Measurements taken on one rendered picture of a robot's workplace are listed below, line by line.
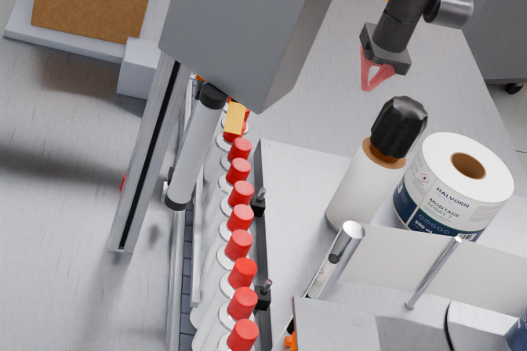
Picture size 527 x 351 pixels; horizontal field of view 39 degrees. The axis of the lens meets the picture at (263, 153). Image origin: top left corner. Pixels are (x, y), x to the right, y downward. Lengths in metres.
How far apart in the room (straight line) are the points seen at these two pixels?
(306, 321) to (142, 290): 0.43
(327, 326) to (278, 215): 0.52
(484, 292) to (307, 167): 0.44
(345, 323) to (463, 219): 0.61
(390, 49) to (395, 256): 0.35
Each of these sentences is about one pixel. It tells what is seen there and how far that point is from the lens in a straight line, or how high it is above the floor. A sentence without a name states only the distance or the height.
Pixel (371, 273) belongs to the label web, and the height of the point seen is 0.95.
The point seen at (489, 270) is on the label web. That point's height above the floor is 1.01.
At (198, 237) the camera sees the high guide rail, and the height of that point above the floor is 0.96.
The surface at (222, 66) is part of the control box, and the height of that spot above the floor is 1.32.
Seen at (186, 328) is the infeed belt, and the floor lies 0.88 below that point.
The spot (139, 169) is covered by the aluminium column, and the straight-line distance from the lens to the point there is 1.20.
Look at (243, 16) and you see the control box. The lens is 0.91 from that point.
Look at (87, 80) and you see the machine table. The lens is 1.68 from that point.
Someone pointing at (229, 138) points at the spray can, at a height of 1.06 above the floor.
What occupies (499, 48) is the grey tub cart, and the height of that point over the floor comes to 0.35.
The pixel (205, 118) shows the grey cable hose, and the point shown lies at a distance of 0.98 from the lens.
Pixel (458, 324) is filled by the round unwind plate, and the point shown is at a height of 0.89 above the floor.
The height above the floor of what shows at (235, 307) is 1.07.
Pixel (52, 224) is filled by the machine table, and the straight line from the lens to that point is 1.36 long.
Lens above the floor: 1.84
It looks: 38 degrees down
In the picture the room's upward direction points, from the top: 24 degrees clockwise
